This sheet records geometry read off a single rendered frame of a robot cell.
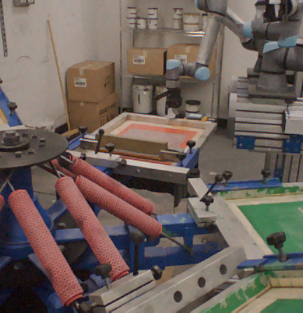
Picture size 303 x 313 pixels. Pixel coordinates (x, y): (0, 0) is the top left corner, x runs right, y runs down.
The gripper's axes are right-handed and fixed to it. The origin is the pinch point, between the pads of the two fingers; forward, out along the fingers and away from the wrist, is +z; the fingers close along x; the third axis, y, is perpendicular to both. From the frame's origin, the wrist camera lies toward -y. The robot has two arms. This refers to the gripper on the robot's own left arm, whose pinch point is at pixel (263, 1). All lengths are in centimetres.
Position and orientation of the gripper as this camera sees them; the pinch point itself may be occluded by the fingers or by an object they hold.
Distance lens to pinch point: 155.3
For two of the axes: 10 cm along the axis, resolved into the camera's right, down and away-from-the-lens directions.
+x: -8.2, -1.0, 5.7
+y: 0.9, 9.5, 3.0
